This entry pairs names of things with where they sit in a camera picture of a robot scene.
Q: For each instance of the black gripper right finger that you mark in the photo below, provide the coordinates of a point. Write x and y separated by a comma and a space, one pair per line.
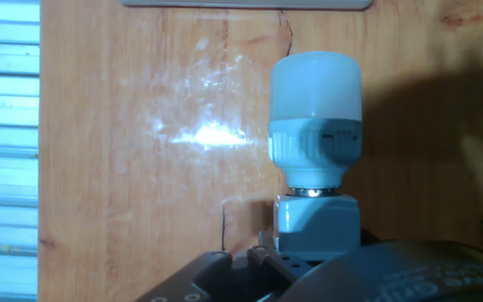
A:
369, 237

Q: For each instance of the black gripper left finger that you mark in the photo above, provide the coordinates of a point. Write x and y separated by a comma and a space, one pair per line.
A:
241, 272

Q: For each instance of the white bulb holder with bulb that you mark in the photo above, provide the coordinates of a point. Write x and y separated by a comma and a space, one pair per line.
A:
315, 88

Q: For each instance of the wooden board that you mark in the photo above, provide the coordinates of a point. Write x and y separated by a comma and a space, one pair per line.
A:
141, 168

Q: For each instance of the white power strip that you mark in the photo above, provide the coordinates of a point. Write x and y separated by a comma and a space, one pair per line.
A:
245, 3

